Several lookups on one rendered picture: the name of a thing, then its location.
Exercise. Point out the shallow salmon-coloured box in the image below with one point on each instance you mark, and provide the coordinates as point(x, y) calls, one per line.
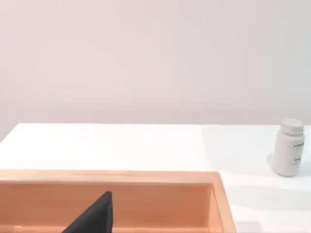
point(155, 199)

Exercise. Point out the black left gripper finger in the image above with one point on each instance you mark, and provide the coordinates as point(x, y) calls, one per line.
point(98, 216)

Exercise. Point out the white pill bottle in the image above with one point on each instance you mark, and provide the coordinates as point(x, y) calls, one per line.
point(288, 150)

